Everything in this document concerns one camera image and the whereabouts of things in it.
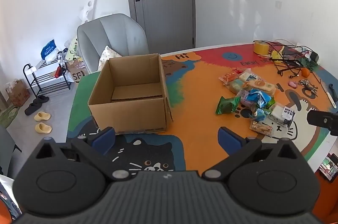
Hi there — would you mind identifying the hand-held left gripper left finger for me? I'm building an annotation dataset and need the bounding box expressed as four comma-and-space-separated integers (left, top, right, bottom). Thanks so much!
34, 127, 138, 182

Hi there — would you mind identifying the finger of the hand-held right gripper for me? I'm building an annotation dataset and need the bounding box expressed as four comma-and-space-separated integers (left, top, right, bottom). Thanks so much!
307, 110, 338, 136

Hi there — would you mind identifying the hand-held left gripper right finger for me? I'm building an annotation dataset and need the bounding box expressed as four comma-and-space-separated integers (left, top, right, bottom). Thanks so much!
202, 127, 304, 182

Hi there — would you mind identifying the green snack packet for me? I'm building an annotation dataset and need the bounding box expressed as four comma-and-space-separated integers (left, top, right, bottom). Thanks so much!
215, 96, 241, 116

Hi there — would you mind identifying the brown cardboard box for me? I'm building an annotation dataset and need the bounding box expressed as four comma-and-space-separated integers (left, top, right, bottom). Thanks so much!
88, 53, 174, 135

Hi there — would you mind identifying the clear biscuit packet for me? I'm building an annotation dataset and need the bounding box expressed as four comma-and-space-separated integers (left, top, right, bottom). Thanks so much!
249, 120, 273, 138

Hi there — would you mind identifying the white black carton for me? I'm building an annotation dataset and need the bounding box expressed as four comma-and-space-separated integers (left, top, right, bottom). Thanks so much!
269, 105, 296, 131

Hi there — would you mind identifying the blue snack packet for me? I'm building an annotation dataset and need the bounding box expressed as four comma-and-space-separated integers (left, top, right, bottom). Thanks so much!
248, 89, 275, 108
249, 107, 272, 121

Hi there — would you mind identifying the purple snack packet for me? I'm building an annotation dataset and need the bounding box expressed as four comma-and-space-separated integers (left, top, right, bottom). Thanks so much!
236, 90, 254, 108

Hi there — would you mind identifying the green yellow cracker packet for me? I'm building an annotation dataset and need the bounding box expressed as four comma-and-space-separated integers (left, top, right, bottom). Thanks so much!
224, 79, 249, 94

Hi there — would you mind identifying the orange snack packet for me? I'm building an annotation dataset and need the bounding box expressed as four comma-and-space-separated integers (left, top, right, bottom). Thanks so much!
219, 71, 242, 83

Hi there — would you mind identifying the long white snack packet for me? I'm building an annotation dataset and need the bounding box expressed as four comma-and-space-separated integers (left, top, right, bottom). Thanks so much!
239, 71, 262, 83

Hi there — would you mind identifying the bunch of keys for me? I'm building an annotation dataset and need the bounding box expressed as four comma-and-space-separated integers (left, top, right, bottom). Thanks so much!
298, 79, 319, 98

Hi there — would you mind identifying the colourful printed table mat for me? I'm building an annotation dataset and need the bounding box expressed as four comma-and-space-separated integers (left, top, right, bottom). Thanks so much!
66, 42, 338, 174

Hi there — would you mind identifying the phone with lit screen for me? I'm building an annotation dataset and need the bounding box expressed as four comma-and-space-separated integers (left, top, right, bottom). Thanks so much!
318, 153, 338, 183

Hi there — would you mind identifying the printed brown carton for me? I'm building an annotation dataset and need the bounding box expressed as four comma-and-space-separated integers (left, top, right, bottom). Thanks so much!
66, 59, 89, 84

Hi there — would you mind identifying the dark flat case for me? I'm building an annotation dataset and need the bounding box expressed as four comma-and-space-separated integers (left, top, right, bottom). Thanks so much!
281, 49, 301, 59

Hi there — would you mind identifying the white dotted pillow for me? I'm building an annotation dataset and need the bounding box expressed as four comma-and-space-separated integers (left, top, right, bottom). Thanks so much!
97, 46, 122, 71

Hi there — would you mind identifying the black shoe rack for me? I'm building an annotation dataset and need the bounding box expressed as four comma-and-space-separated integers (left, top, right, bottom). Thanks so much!
23, 55, 72, 98

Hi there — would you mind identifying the yellow tape roll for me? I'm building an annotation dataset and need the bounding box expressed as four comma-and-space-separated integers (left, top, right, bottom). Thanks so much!
253, 40, 270, 55

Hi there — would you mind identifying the pale yellow printed bag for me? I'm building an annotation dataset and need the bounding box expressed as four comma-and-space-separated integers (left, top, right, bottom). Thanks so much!
65, 38, 79, 61

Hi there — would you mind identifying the dark grey chair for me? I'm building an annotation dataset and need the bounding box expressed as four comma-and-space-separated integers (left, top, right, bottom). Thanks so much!
0, 125, 23, 177

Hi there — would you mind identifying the small brown carton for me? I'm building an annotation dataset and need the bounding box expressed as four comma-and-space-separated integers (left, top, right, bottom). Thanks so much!
5, 79, 31, 107

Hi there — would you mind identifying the green floor mat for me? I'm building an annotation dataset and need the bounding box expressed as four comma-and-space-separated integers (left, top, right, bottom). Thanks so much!
0, 105, 20, 129

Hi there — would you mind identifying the blue plastic bag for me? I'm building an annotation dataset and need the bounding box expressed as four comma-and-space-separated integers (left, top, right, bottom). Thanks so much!
41, 39, 59, 59

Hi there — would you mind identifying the light grey chair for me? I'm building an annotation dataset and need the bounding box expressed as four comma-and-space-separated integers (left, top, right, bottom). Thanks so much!
76, 13, 150, 74

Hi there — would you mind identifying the white foam board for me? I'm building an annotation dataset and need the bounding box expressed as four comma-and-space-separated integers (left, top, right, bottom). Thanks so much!
78, 0, 99, 24

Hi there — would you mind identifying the grey door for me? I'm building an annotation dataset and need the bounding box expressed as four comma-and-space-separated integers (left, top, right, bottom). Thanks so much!
124, 0, 196, 55

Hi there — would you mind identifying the white-handled knife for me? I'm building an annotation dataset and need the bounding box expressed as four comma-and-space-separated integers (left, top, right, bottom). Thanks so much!
321, 83, 338, 109

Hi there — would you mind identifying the black charging cable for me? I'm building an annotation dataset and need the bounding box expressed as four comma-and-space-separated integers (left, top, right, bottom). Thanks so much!
253, 40, 321, 80

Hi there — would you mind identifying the black wire stand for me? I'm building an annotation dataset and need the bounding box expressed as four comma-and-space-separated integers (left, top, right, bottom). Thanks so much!
269, 55, 304, 76

